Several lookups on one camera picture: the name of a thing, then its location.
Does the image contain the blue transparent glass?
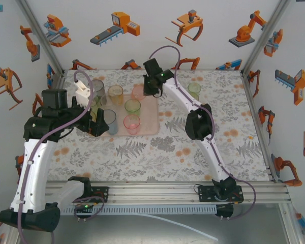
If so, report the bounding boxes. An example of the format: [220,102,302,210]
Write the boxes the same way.
[103,109,118,135]

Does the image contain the salmon pink glass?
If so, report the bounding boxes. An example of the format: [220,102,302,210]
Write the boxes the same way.
[131,85,146,100]

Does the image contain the green transparent glass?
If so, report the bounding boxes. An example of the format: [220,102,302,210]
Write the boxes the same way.
[88,98,101,112]
[124,99,141,114]
[188,82,202,95]

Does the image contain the red rimmed pink glass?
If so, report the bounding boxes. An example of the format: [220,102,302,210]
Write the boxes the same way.
[123,114,141,135]

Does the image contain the pink plastic tray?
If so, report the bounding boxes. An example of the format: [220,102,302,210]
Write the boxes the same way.
[87,93,160,138]

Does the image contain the tall grey transparent glass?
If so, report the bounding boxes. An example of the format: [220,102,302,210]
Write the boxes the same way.
[87,79,106,102]

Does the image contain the floral patterned table cover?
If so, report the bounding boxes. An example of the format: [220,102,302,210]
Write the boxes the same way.
[44,69,272,182]

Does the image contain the black controller board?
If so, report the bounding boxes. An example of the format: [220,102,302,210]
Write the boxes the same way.
[215,204,234,221]
[74,202,95,222]

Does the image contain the thin white tube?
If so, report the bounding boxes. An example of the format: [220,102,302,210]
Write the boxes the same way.
[136,212,219,241]

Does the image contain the aluminium side rail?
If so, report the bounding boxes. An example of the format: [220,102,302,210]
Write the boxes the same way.
[56,71,67,90]
[240,70,279,184]

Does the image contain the aluminium frame post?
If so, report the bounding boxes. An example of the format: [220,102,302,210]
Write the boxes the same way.
[240,0,292,76]
[15,0,67,77]

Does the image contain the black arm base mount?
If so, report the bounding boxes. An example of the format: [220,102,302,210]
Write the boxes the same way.
[88,186,110,203]
[198,185,245,204]

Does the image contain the wide aluminium base rail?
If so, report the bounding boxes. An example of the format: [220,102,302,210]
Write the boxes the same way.
[14,180,292,206]

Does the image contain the white slotted cable duct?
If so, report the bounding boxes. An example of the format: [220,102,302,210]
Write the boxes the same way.
[59,205,218,216]

